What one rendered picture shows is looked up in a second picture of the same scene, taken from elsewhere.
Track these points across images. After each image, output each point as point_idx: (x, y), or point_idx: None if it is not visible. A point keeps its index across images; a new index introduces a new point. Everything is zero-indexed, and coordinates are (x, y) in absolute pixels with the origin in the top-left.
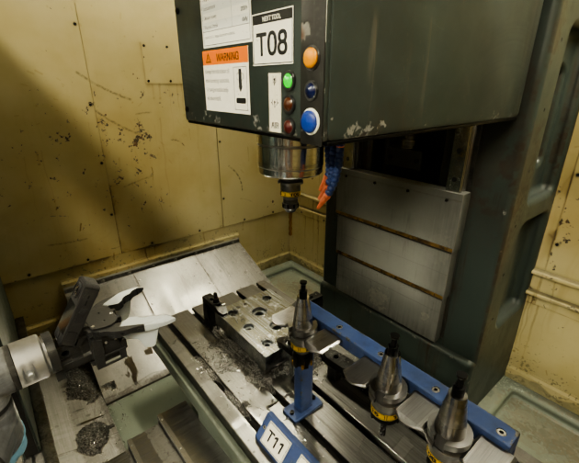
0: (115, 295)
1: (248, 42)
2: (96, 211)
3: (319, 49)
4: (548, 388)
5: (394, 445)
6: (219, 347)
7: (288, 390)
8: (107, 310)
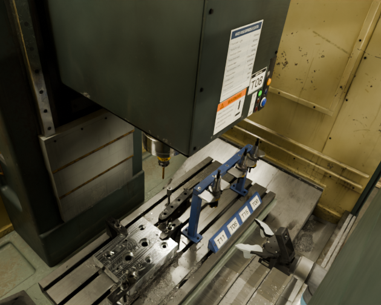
0: (252, 250)
1: (247, 86)
2: None
3: (270, 77)
4: None
5: (202, 201)
6: (149, 293)
7: (181, 243)
8: (268, 244)
